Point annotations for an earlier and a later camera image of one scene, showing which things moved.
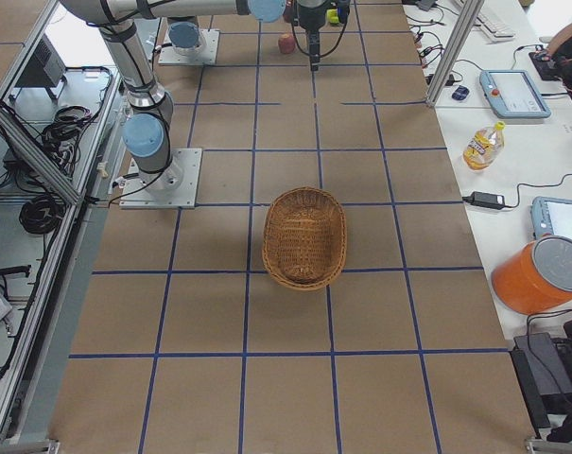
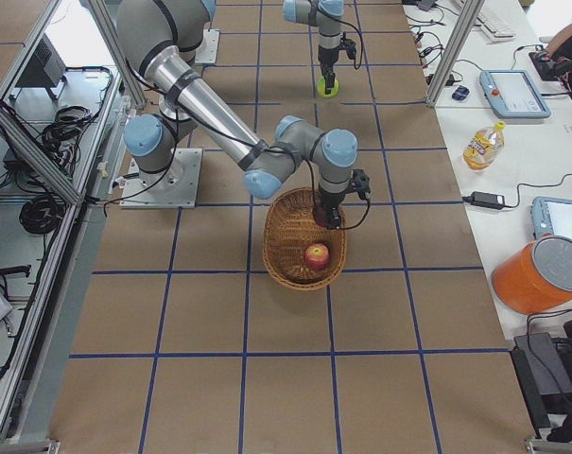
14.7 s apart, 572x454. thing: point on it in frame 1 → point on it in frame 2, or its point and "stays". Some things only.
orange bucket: (541, 275) stays
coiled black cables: (42, 214) stays
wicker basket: (304, 238) stays
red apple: (286, 43) → (316, 256)
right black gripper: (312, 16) → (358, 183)
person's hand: (556, 42) stays
